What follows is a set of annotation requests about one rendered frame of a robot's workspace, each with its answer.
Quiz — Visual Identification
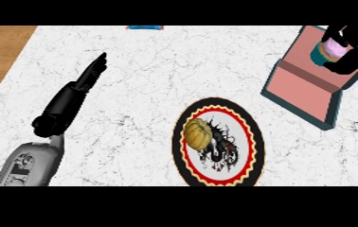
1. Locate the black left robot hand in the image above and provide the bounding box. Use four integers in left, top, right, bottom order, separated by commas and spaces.
30, 51, 109, 139

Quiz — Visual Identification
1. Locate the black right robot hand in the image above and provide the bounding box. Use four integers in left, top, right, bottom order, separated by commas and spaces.
319, 25, 358, 76

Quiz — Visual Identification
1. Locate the pink cupcake with teal wrapper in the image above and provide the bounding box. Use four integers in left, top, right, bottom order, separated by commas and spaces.
309, 36, 354, 68

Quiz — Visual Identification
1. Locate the pink and teal cardboard box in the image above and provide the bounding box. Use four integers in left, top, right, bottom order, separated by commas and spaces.
260, 25, 358, 131

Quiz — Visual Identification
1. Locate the black red patterned plate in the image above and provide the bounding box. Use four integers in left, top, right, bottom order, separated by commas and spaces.
169, 96, 266, 187

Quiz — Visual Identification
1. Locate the brown wooden surface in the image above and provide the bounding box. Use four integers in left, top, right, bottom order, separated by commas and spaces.
0, 26, 38, 83

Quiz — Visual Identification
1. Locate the yellow bread roll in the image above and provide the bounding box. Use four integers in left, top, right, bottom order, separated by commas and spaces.
181, 117, 214, 151

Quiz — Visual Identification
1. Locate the blue and orange object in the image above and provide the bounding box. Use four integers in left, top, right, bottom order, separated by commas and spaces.
125, 25, 165, 30

